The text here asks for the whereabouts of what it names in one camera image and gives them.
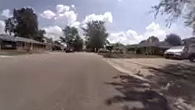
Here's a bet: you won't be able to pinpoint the tall green tree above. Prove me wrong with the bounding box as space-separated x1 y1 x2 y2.
80 19 111 54

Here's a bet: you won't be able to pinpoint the round green tree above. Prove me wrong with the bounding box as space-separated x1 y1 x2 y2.
59 24 86 53

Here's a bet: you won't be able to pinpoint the grey asphalt road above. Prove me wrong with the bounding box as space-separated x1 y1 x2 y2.
0 44 144 110

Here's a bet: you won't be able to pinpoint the low house with grey roof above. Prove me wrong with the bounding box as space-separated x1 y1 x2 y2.
125 37 175 58

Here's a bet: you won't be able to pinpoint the pale concrete driveway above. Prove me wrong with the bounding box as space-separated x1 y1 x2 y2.
99 53 195 110

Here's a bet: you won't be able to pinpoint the white car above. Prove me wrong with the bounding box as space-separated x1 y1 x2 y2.
162 43 188 61

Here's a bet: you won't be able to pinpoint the tall dark tree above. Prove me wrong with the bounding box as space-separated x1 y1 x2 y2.
2 5 48 43

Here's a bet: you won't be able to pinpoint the low brick house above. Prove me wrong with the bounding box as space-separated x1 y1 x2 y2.
0 32 50 54

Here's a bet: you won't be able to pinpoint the overhanging tree branches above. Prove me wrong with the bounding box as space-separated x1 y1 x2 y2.
137 0 195 35

